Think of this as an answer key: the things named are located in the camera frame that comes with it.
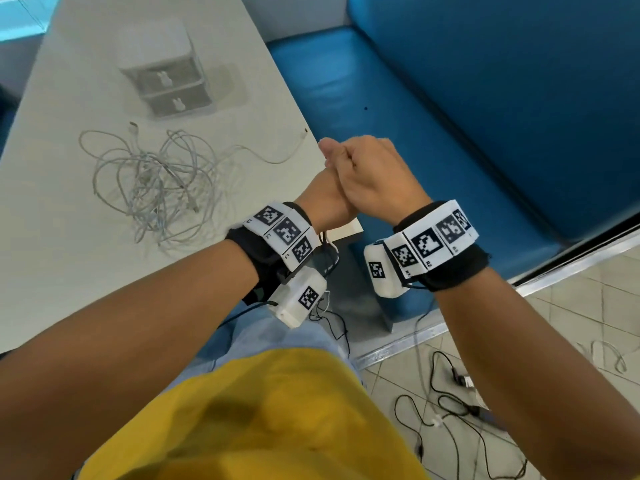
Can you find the person's left hand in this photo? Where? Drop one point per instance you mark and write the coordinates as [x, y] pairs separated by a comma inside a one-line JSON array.
[[325, 199]]

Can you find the person's right hand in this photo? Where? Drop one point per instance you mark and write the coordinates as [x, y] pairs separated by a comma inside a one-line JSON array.
[[380, 179]]

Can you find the white mini drawer box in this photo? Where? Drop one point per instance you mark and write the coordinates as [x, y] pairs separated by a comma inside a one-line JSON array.
[[155, 44]]

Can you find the person's left forearm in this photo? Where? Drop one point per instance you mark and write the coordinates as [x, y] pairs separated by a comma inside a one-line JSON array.
[[100, 354]]

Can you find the person's right forearm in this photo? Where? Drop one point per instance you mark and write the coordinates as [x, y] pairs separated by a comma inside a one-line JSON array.
[[525, 369]]

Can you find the black marker wristband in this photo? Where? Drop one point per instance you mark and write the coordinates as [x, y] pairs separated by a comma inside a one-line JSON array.
[[250, 249], [460, 269]]

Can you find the blue jeans legs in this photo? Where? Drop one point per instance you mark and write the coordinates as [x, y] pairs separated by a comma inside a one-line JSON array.
[[260, 334]]

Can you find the white charger on floor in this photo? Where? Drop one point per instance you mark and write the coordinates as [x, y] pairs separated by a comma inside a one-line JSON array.
[[432, 374]]

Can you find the white power adapter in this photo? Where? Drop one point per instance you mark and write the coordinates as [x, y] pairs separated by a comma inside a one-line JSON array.
[[465, 380]]

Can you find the yellow shirt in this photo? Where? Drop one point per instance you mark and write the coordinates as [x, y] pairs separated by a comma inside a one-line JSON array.
[[260, 419]]

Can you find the black power brick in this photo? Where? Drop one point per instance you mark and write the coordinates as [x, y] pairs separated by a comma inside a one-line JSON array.
[[487, 417]]

